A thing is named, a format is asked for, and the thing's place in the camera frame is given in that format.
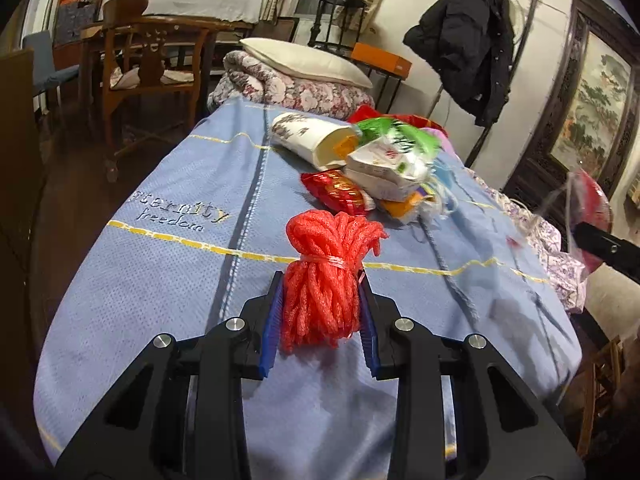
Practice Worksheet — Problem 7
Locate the red foam net bundle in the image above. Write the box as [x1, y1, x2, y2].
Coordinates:
[280, 209, 387, 353]

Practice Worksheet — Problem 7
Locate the orange snack wrapper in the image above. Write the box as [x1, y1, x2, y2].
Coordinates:
[378, 188, 435, 222]

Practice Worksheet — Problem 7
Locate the green plastic wrapper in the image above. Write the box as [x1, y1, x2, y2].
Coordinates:
[356, 117, 442, 158]

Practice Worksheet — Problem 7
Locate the white paper bag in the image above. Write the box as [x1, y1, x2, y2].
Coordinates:
[344, 133, 435, 202]

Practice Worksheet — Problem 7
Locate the red snack wrapper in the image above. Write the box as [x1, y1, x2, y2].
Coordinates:
[300, 169, 375, 216]

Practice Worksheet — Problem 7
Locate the white paper cup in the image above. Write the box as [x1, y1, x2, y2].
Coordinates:
[271, 113, 359, 171]

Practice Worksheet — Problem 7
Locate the purple floral duvet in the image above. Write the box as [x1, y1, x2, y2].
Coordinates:
[468, 169, 587, 314]

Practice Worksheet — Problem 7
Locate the framed landscape painting panel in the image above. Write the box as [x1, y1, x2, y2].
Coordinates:
[503, 0, 639, 208]

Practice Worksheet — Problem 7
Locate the black puffer jacket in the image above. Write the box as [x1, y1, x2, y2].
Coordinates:
[404, 0, 514, 127]

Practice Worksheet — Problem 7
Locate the orange box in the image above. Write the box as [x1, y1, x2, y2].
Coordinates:
[350, 42, 412, 79]

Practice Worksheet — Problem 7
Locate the floral folded quilt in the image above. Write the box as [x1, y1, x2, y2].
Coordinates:
[207, 50, 374, 120]

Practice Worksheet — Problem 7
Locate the wooden armchair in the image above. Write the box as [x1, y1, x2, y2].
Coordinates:
[79, 0, 230, 183]

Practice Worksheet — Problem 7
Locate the blue grey chair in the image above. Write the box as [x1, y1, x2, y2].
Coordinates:
[23, 30, 79, 112]

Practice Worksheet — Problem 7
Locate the black metal stand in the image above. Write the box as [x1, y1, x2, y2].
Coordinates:
[307, 0, 367, 58]

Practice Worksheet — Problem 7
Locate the cream pillow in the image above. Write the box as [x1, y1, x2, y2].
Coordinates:
[240, 37, 373, 90]

